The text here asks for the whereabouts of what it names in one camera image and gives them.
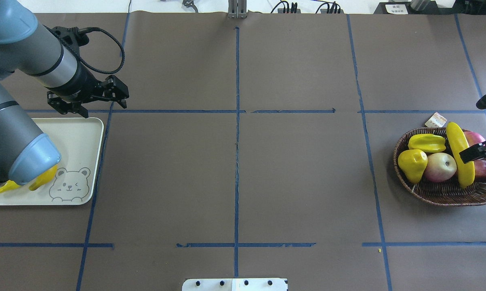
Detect aluminium frame post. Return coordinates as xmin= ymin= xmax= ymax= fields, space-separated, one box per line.
xmin=227 ymin=0 xmax=248 ymax=19

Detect yellow star fruit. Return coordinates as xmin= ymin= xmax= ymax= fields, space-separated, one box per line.
xmin=408 ymin=134 xmax=446 ymax=153

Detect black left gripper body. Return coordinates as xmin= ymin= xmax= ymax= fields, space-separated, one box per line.
xmin=47 ymin=67 xmax=108 ymax=105

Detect cream bear tray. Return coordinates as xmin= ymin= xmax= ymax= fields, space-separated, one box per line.
xmin=0 ymin=117 xmax=104 ymax=206

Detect yellow banana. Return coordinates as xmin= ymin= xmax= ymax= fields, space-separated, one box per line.
xmin=0 ymin=180 xmax=21 ymax=193
xmin=446 ymin=122 xmax=475 ymax=189
xmin=28 ymin=164 xmax=59 ymax=191

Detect black left camera cable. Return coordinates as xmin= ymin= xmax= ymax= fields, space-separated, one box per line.
xmin=76 ymin=27 xmax=126 ymax=76

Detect pale peach fruit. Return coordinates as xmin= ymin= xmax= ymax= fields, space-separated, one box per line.
xmin=423 ymin=152 xmax=457 ymax=183

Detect white paper price tag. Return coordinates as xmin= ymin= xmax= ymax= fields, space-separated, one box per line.
xmin=424 ymin=112 xmax=448 ymax=128

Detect brown wicker basket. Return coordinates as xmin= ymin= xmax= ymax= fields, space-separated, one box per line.
xmin=393 ymin=127 xmax=486 ymax=207

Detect red pink apple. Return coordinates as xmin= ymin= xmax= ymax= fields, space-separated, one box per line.
xmin=464 ymin=131 xmax=486 ymax=148

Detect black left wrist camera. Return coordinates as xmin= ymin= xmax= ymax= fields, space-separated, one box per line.
xmin=48 ymin=26 xmax=91 ymax=57

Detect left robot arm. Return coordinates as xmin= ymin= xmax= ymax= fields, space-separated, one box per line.
xmin=0 ymin=0 xmax=129 ymax=187

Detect yellow lemon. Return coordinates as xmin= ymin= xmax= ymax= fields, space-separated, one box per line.
xmin=397 ymin=149 xmax=428 ymax=184

